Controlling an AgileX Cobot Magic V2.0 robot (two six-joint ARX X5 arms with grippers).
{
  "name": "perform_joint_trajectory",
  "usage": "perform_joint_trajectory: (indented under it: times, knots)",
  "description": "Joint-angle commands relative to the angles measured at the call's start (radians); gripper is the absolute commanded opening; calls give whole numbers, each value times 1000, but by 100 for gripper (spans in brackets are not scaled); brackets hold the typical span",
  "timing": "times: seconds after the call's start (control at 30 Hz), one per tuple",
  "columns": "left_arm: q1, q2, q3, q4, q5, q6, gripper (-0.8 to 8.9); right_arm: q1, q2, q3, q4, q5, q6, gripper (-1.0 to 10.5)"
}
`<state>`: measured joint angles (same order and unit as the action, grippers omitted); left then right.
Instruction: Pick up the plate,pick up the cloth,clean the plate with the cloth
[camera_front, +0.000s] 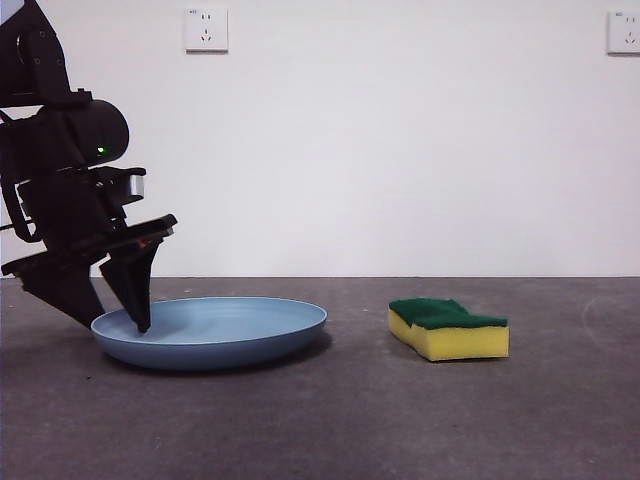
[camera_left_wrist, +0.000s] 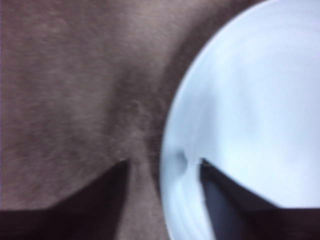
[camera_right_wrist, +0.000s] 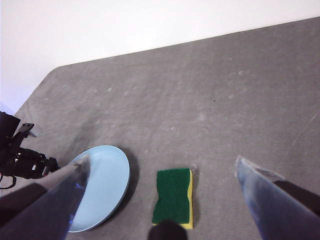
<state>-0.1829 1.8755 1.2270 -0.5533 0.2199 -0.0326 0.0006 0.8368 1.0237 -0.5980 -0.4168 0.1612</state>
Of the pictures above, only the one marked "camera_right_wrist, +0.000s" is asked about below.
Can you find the yellow sponge with green pad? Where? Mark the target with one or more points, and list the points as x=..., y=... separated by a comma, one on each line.
x=172, y=195

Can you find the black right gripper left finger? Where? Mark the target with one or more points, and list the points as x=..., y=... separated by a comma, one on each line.
x=50, y=205

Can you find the blue round plate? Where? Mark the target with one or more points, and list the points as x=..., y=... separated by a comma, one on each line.
x=107, y=180

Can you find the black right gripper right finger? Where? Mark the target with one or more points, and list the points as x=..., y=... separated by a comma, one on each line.
x=275, y=207

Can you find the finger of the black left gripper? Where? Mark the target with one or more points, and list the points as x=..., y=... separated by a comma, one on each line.
x=53, y=165
x=26, y=128

